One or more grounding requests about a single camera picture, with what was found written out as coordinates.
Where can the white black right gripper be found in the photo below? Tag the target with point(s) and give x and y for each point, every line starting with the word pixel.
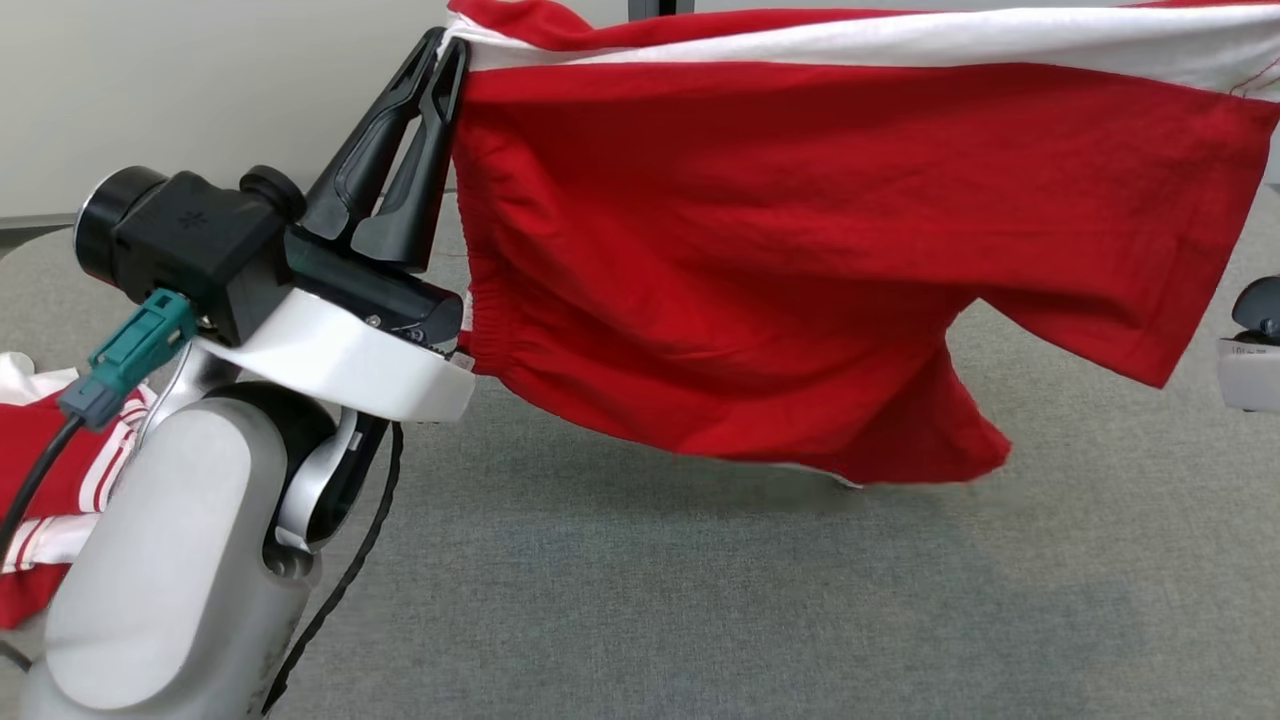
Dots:
pixel 1255 375

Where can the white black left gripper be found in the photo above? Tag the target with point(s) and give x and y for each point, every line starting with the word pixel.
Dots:
pixel 340 360

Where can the red shorts with white stripe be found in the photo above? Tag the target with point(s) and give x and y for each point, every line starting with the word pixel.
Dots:
pixel 750 250

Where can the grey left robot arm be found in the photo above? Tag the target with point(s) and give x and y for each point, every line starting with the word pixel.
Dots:
pixel 170 560

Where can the red white striped garment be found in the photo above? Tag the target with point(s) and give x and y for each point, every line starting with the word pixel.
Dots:
pixel 50 470

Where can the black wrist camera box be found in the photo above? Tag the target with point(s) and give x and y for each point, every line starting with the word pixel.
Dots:
pixel 200 240

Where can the grey metal partition post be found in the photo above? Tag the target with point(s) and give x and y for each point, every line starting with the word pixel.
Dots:
pixel 668 6

